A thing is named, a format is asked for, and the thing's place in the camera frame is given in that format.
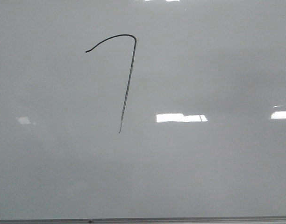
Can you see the white glossy whiteboard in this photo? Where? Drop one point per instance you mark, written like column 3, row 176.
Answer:
column 134, row 108

